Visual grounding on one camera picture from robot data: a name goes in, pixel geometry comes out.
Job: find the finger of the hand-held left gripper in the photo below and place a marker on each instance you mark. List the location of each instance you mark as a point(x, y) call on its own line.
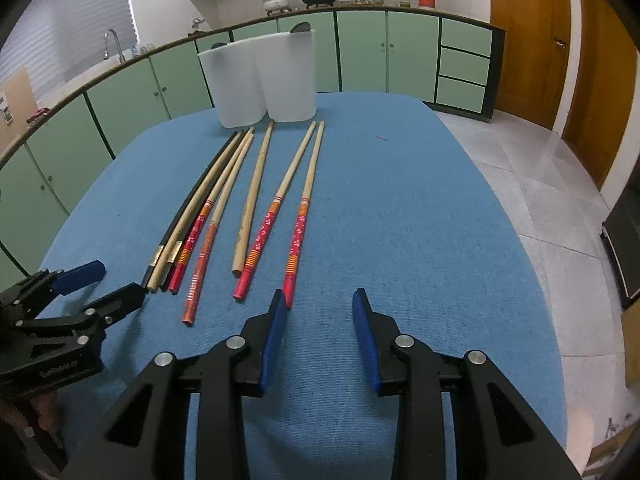
point(80, 274)
point(122, 300)

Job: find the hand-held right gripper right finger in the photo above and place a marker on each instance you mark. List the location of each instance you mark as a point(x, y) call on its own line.
point(365, 345)

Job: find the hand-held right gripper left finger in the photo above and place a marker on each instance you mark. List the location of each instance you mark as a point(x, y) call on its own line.
point(272, 350)

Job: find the wooden chopstick with gold band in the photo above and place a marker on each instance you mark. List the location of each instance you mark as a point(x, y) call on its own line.
point(159, 272)

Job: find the orange patterned chopstick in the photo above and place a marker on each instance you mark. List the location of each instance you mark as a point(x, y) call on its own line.
point(200, 270)

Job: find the red patterned chopstick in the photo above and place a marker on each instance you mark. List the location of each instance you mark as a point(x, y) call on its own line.
point(192, 240)

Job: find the black chopstick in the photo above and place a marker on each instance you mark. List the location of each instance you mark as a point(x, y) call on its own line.
point(172, 222)

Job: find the red floral chopstick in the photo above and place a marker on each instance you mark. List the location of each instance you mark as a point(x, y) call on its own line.
point(297, 240)
point(260, 240)

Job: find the plain wooden chopstick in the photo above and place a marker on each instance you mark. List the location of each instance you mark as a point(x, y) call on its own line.
point(248, 210)

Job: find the white plastic container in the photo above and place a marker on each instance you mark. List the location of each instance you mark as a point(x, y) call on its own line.
point(235, 90)
point(290, 80)

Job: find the person's left hand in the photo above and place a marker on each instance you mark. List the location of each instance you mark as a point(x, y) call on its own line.
point(47, 410)

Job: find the blue tablecloth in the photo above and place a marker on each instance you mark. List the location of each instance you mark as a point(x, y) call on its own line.
point(400, 210)

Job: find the small red toy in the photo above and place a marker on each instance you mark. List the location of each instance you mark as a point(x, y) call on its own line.
point(37, 115)

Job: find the green kitchen base cabinet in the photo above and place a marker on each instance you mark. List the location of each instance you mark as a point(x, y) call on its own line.
point(125, 95)

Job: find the cardboard sheet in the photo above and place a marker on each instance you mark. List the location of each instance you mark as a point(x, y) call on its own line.
point(17, 90)

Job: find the metal faucet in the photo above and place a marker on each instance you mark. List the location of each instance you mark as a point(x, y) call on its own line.
point(112, 42)

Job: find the window blinds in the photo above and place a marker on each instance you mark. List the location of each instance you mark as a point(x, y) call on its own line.
point(60, 20)

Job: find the dark spoon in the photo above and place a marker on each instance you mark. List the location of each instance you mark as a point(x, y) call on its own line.
point(220, 45)
point(300, 27)

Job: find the black appliance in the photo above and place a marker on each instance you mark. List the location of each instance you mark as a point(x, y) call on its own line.
point(622, 250)

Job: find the white cooking pot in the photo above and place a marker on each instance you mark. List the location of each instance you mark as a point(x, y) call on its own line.
point(276, 1)

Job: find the wooden door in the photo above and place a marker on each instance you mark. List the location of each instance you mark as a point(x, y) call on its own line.
point(605, 85)
point(525, 35)

